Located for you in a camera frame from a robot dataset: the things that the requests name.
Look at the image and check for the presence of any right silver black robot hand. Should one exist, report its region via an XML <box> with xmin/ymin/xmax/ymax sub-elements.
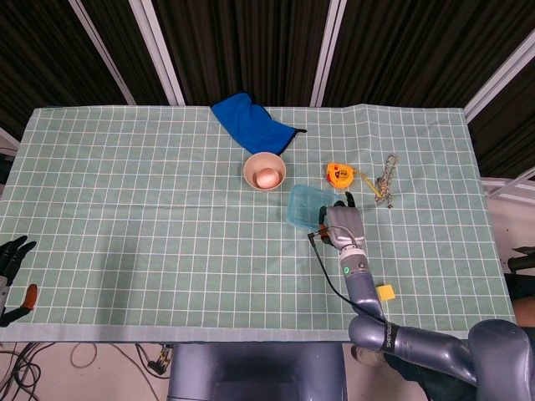
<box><xmin>316</xmin><ymin>191</ymin><xmax>366</xmax><ymax>251</ymax></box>

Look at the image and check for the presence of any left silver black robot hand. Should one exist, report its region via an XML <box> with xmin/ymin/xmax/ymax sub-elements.
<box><xmin>0</xmin><ymin>236</ymin><xmax>38</xmax><ymax>327</ymax></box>

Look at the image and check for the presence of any blue plastic lid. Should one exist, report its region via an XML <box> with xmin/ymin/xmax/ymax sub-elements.
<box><xmin>287</xmin><ymin>185</ymin><xmax>340</xmax><ymax>231</ymax></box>

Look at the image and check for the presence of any orange tape measure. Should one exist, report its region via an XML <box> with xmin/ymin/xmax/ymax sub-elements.
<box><xmin>325</xmin><ymin>161</ymin><xmax>385</xmax><ymax>198</ymax></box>

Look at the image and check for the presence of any pink egg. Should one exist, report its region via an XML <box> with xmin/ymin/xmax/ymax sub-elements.
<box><xmin>255</xmin><ymin>167</ymin><xmax>280</xmax><ymax>189</ymax></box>

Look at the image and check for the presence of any beige bowl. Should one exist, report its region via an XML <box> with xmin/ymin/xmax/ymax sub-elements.
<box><xmin>242</xmin><ymin>152</ymin><xmax>288</xmax><ymax>192</ymax></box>

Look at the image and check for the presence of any green checked tablecloth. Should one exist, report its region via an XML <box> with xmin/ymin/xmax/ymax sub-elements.
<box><xmin>0</xmin><ymin>104</ymin><xmax>522</xmax><ymax>344</ymax></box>

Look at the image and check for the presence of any white shoe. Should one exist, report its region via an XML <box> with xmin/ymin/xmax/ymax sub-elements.
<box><xmin>350</xmin><ymin>345</ymin><xmax>385</xmax><ymax>368</ymax></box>

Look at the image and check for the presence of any blue cloth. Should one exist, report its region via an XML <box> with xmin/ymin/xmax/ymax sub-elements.
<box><xmin>210</xmin><ymin>92</ymin><xmax>308</xmax><ymax>155</ymax></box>

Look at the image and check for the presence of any grey robot torso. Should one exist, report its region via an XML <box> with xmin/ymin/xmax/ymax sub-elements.
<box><xmin>166</xmin><ymin>343</ymin><xmax>348</xmax><ymax>401</ymax></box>

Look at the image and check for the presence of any bystander dark trouser leg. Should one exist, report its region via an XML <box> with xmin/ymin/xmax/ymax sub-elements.
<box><xmin>383</xmin><ymin>350</ymin><xmax>477</xmax><ymax>401</ymax></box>

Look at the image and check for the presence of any black chair part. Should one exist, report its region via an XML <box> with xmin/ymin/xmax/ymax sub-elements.
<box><xmin>507</xmin><ymin>245</ymin><xmax>535</xmax><ymax>275</ymax></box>

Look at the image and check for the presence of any black yellow power plug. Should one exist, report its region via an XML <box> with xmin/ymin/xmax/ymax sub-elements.
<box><xmin>146</xmin><ymin>343</ymin><xmax>175</xmax><ymax>373</ymax></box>

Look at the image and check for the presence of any black pleated curtain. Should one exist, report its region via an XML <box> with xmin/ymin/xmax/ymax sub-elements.
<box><xmin>0</xmin><ymin>0</ymin><xmax>535</xmax><ymax>179</ymax></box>

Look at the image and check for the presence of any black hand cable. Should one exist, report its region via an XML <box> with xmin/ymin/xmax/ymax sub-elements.
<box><xmin>308</xmin><ymin>226</ymin><xmax>388</xmax><ymax>325</ymax></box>

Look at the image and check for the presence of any braided rope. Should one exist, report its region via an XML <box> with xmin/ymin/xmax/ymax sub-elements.
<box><xmin>373</xmin><ymin>153</ymin><xmax>400</xmax><ymax>210</ymax></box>

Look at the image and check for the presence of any white frame corner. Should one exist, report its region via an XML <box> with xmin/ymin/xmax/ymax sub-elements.
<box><xmin>0</xmin><ymin>127</ymin><xmax>20</xmax><ymax>154</ymax></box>

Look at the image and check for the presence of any black floor cable bundle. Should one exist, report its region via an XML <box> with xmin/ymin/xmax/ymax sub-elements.
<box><xmin>0</xmin><ymin>342</ymin><xmax>58</xmax><ymax>401</ymax></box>

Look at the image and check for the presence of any white metal rail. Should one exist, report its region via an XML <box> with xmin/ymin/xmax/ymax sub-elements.
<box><xmin>480</xmin><ymin>166</ymin><xmax>535</xmax><ymax>206</ymax></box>

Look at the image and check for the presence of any wide white frame post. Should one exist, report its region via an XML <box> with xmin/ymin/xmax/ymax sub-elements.
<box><xmin>128</xmin><ymin>0</ymin><xmax>186</xmax><ymax>106</ymax></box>
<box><xmin>310</xmin><ymin>0</ymin><xmax>357</xmax><ymax>108</ymax></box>
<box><xmin>462</xmin><ymin>28</ymin><xmax>535</xmax><ymax>124</ymax></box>

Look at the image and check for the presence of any thin white frame post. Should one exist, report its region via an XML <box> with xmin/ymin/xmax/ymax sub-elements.
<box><xmin>68</xmin><ymin>0</ymin><xmax>138</xmax><ymax>105</ymax></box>

